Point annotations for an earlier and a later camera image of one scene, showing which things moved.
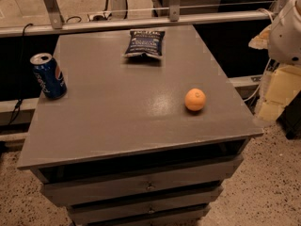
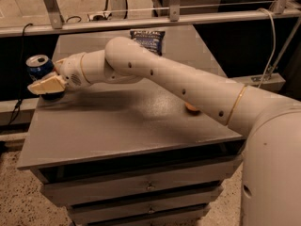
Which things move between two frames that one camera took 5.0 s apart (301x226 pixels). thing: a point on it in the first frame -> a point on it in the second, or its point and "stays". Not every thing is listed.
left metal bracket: x=50 y=0 stays
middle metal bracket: x=174 y=3 stays
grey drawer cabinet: x=149 y=130 stays
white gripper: x=286 y=38 -> x=71 y=70
